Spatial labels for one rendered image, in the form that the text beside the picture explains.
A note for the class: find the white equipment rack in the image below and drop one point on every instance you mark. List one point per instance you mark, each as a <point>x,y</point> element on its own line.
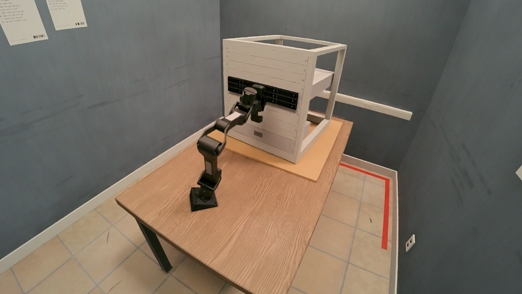
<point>282,130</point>

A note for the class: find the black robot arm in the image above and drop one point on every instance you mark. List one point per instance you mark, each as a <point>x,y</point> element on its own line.
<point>211,148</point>

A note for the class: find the tan flat board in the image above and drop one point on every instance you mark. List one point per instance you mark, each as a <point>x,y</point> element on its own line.
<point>308,167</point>

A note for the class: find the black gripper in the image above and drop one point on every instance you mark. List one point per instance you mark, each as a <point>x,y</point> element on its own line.
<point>259,103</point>

